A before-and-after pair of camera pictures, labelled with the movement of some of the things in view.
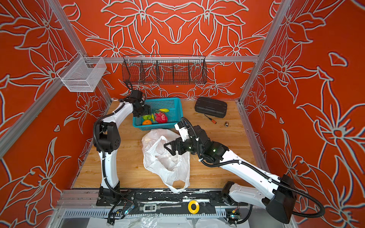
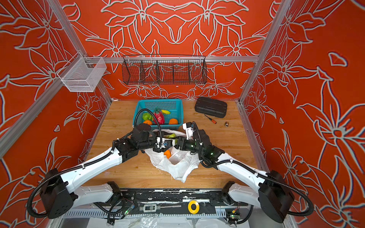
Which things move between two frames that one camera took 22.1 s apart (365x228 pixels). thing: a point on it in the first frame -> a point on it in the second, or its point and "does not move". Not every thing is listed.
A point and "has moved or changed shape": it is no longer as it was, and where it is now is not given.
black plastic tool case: (211, 107) does not move
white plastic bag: (173, 170) has moved or changed shape
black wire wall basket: (164, 69) does not move
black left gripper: (147, 110) -> (158, 149)
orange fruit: (147, 122) does not move
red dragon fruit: (161, 118) does not move
